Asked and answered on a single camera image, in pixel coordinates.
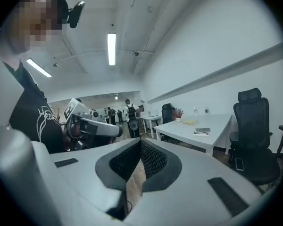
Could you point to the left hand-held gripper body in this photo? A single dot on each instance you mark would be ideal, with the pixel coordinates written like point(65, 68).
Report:
point(73, 109)

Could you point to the black printed t-shirt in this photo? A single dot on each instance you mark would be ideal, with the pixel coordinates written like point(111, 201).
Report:
point(30, 116)

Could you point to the long ceiling light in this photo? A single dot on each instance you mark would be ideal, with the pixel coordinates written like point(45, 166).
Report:
point(39, 67)
point(111, 48)

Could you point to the black head-worn camera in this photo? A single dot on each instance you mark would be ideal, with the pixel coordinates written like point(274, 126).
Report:
point(76, 14)

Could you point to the beige book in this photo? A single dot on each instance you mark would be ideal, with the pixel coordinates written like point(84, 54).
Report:
point(190, 122)

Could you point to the white-edged phone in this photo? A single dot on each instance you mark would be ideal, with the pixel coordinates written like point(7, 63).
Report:
point(239, 164)

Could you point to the red label water bottle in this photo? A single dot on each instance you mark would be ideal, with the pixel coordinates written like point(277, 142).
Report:
point(195, 112)

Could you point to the black backpack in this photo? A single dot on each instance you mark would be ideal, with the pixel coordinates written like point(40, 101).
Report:
point(131, 111)

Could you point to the small ceiling fixture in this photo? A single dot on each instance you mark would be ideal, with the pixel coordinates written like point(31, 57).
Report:
point(136, 54)

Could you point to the black mesh office chair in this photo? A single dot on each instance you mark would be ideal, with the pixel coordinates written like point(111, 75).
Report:
point(252, 126)

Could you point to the person's left forearm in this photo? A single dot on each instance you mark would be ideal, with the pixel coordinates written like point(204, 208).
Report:
point(66, 143)

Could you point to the red plant in white pot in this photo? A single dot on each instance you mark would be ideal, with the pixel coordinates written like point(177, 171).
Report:
point(177, 114)

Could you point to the small white desk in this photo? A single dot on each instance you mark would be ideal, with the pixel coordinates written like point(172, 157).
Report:
point(151, 119)

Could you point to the person's head and neck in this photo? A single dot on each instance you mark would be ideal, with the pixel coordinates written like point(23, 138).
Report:
point(33, 25)

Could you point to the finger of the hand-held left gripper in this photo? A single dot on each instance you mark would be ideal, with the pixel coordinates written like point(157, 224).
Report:
point(103, 129)

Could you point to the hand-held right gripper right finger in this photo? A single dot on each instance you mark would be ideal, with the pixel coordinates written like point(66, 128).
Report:
point(193, 173)

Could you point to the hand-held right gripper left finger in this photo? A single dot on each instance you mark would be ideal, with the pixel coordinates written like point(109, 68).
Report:
point(89, 171)

